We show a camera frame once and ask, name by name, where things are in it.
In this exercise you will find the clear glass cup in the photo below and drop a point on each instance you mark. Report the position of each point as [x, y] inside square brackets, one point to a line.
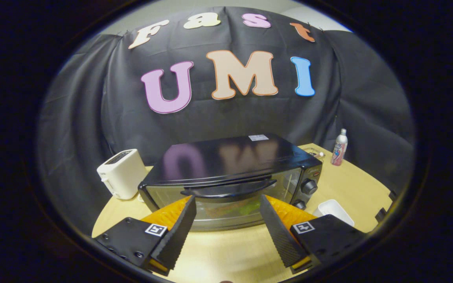
[316, 154]

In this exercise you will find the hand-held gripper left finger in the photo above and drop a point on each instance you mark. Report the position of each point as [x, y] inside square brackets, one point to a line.
[179, 232]

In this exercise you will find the black backdrop cloth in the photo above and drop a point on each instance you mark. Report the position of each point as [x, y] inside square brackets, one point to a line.
[226, 118]

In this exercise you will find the lettuce sandwich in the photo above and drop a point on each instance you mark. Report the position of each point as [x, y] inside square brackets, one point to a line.
[246, 209]

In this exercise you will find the white pop-up toaster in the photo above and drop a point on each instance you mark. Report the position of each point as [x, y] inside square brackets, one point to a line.
[122, 173]

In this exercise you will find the silver pink spray bottle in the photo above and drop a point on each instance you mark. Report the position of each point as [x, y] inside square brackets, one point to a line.
[339, 149]

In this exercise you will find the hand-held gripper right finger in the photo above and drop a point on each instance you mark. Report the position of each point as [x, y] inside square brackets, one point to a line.
[277, 232]

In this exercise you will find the black toaster oven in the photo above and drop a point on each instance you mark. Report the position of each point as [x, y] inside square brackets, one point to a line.
[230, 157]

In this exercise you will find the white plastic tray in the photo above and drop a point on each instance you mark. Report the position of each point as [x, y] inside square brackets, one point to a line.
[334, 210]

